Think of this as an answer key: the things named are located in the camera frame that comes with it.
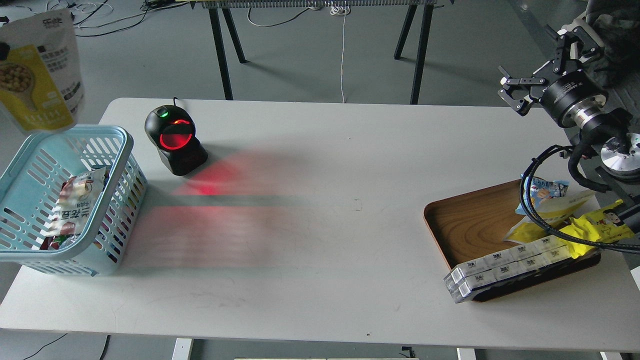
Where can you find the yellow flat snack pouch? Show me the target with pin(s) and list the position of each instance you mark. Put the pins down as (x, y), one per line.
(554, 211)

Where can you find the light blue plastic basket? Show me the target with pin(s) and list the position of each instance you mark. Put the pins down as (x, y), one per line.
(30, 187)

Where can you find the red white snack bag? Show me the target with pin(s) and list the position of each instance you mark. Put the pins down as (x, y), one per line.
(76, 201)

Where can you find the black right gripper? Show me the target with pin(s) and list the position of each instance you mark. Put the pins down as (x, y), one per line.
(573, 100)

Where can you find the yellow cartoon snack bag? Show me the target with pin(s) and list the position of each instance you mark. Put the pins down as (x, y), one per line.
(601, 225)

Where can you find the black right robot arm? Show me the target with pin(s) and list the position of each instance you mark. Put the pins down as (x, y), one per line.
(606, 152)

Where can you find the blue snack bag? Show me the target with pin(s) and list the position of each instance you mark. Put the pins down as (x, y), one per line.
(542, 190)

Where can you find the black barcode scanner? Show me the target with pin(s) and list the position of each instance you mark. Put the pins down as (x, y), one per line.
(173, 132)

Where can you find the wooden tray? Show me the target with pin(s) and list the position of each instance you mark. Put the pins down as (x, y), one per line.
(472, 225)

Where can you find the yellow white snack pouch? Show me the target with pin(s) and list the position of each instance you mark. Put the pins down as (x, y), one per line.
(41, 84)

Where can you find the black trestle table legs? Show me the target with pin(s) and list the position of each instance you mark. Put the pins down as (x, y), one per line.
(321, 50)

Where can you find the clear wrapped box pack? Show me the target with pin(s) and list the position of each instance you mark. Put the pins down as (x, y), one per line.
(480, 278)

